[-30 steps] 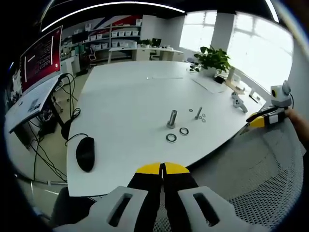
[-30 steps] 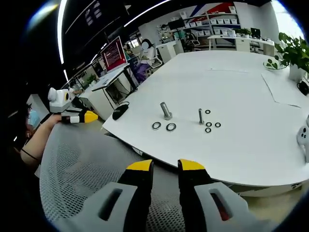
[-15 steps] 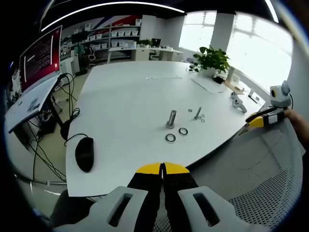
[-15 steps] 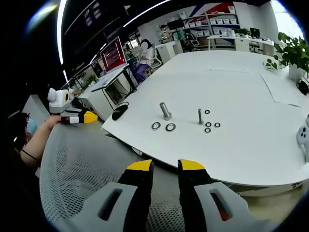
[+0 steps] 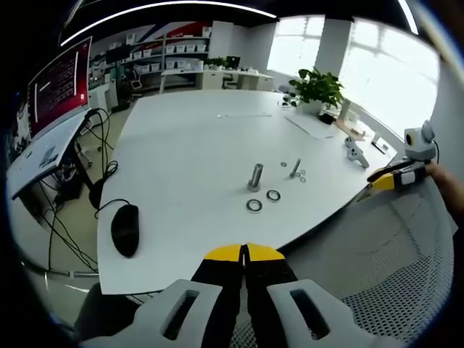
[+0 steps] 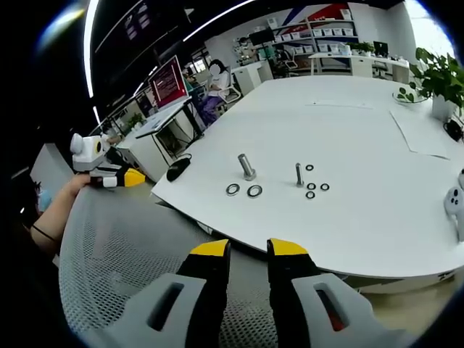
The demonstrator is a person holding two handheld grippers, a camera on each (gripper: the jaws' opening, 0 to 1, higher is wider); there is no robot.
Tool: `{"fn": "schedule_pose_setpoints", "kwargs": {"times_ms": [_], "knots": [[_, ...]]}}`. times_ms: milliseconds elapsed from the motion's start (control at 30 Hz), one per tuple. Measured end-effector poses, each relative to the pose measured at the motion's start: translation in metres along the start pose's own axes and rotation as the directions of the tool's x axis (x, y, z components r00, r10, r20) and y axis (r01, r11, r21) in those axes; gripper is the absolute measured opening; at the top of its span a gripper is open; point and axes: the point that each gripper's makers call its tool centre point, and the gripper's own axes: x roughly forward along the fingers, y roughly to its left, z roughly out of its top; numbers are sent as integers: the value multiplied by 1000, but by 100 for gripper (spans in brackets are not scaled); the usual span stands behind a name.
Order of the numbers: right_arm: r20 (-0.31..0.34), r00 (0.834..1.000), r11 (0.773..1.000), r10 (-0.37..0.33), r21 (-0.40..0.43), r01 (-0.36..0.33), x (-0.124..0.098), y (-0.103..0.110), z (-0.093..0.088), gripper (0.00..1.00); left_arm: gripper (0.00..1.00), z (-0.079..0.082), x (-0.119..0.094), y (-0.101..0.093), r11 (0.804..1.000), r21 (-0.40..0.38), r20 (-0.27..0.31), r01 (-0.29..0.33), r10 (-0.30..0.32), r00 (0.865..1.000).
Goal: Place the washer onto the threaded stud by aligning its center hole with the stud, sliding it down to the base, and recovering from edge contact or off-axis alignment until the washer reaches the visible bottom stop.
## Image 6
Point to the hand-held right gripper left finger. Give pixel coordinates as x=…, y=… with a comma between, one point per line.
x=203, y=286

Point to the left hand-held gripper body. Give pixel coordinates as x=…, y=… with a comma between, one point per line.
x=85, y=156

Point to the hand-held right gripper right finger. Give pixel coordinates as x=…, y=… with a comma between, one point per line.
x=293, y=290

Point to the small metal washer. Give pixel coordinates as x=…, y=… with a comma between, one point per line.
x=307, y=195
x=308, y=186
x=307, y=167
x=322, y=187

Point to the large metal washer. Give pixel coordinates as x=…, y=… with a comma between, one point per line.
x=249, y=191
x=227, y=189

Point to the small threaded stud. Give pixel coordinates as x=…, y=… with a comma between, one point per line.
x=298, y=175

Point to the large threaded stud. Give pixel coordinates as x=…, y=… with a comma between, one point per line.
x=246, y=166

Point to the person's left hand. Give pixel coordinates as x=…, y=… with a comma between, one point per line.
x=74, y=185

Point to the white standing desk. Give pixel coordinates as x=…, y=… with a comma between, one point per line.
x=152, y=145

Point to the green plant in pot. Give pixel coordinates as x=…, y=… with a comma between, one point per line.
x=136, y=120

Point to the black computer mouse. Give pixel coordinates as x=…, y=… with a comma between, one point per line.
x=177, y=169

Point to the grey mesh chair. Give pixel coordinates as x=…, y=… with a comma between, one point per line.
x=119, y=250

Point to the black wrist band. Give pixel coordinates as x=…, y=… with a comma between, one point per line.
x=45, y=232

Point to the monitor with red screen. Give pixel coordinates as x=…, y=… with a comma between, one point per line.
x=168, y=81

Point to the white office chair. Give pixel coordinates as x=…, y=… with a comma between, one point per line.
x=230, y=92

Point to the hanging dark display screen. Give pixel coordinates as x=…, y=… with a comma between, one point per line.
x=137, y=20

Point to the white handheld controller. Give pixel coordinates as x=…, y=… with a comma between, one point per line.
x=455, y=203

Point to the black monitor on stand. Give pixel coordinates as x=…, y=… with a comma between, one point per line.
x=261, y=36

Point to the white paper sheet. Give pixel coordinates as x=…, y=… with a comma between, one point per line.
x=420, y=134

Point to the glass bowl with plant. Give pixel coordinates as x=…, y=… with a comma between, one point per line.
x=407, y=97

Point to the black small device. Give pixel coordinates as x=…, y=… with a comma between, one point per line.
x=455, y=130

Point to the white long counter desk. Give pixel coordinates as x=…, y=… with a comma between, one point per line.
x=348, y=63

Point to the shelf with white boxes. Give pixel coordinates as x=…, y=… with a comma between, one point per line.
x=319, y=34

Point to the small green desk plant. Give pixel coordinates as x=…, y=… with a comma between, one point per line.
x=360, y=47

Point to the large potted green plant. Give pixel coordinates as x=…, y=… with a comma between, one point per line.
x=440, y=79

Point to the small black monitor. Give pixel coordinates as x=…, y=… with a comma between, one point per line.
x=380, y=48

